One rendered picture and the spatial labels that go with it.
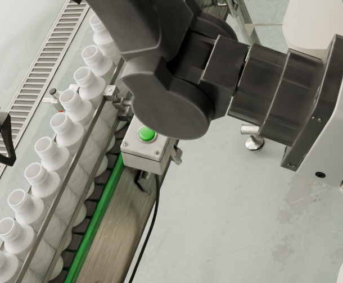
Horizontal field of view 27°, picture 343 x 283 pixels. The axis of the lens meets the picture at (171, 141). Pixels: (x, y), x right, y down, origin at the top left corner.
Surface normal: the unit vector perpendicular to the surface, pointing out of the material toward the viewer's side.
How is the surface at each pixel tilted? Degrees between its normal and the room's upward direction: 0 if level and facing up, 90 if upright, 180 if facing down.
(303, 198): 0
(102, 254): 90
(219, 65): 30
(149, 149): 20
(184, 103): 89
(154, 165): 90
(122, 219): 90
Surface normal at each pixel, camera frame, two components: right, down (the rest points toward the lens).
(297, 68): 0.12, -0.47
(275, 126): -0.29, 0.71
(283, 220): -0.36, -0.58
